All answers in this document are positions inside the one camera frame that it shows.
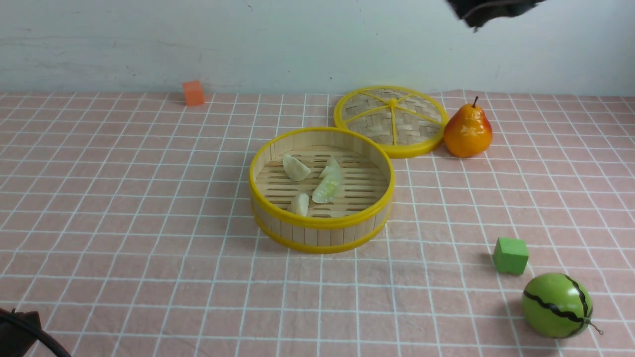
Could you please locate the yellow-rimmed woven steamer lid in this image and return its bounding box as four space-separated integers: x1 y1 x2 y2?
333 86 449 159

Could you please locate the green foam cube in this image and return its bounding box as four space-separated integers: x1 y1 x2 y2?
494 237 530 276

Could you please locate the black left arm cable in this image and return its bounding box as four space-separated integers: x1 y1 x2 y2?
0 308 72 357

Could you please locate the greenish dumpling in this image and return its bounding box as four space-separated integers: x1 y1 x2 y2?
319 156 342 179
312 172 343 205

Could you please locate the pale dumpling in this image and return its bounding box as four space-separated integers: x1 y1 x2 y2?
282 153 311 181
288 193 310 217

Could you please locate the green toy watermelon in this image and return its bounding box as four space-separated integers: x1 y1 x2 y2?
521 273 605 339

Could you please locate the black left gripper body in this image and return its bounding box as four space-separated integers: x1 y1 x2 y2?
0 309 42 357

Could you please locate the yellow-rimmed bamboo steamer tray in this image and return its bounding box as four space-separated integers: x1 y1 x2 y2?
248 127 395 254

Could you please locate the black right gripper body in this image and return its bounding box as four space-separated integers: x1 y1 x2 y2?
447 0 542 32

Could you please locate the orange foam cube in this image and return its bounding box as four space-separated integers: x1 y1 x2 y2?
182 80 205 106

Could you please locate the orange toy pear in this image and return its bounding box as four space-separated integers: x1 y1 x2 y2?
443 96 494 158

